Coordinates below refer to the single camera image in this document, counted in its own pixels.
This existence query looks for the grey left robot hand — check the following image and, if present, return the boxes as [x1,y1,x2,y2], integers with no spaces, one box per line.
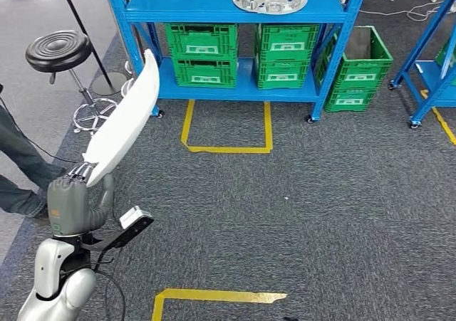
[47,162,116,238]

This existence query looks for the white curved plastic part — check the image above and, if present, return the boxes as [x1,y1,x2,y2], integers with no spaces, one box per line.
[82,48,160,189]

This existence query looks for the blue metal shelf rack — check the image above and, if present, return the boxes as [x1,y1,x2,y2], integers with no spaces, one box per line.
[101,0,373,124]
[388,0,456,130]

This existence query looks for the person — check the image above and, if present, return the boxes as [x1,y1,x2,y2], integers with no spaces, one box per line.
[0,83,67,220]

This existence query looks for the black pole stand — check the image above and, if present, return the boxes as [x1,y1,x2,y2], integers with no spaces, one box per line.
[55,0,128,97]

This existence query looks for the chrome stool base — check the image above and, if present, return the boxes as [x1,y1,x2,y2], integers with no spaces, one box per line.
[120,60,137,98]

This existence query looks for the black seat chrome stool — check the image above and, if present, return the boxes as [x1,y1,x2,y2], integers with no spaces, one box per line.
[25,30,119,135]

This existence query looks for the green plastic crate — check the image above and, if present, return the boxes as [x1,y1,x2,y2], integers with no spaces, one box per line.
[164,23,239,61]
[254,57,314,91]
[315,25,393,92]
[435,39,456,86]
[254,23,321,63]
[171,57,239,90]
[323,85,379,113]

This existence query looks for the yellow floor tape strip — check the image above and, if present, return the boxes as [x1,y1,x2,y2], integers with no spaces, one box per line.
[151,288,288,321]

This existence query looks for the yellow floor tape square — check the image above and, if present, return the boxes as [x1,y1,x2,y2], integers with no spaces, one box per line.
[420,89,456,146]
[180,99,274,154]

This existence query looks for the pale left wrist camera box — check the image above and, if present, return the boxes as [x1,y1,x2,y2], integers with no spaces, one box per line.
[119,205,144,230]

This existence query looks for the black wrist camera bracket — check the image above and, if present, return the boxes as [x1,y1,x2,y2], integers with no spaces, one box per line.
[79,212,155,254]

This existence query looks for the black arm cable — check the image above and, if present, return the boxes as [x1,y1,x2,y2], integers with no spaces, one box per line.
[93,250,126,321]

